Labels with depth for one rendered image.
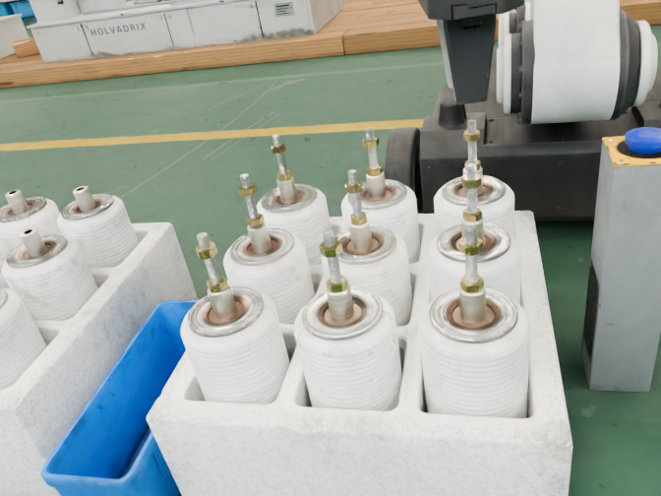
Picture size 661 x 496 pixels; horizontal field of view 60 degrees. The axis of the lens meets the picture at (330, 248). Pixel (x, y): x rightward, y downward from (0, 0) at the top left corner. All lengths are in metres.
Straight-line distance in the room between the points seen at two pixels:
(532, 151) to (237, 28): 1.95
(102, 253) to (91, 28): 2.31
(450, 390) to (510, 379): 0.05
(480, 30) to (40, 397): 0.58
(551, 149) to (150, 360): 0.69
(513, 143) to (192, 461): 0.69
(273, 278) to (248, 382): 0.12
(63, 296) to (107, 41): 2.37
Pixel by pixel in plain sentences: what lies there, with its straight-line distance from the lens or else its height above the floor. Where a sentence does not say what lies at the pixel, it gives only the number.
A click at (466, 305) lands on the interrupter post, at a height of 0.27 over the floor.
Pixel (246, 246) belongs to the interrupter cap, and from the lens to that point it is 0.67.
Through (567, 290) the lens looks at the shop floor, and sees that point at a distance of 0.98.
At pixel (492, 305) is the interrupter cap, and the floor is 0.25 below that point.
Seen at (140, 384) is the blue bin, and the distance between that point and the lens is 0.83.
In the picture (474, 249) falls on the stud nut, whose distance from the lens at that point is 0.47.
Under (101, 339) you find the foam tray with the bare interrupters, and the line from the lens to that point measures 0.81.
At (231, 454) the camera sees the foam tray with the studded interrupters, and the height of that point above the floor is 0.14.
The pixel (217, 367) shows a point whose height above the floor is 0.22.
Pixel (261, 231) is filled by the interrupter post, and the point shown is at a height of 0.28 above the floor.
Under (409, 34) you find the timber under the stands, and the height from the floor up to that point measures 0.05.
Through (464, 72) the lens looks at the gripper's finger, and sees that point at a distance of 0.40.
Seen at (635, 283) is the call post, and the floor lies 0.17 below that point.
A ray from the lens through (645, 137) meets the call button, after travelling 0.66.
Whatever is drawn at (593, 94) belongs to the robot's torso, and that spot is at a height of 0.31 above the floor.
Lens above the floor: 0.58
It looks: 31 degrees down
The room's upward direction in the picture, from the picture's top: 10 degrees counter-clockwise
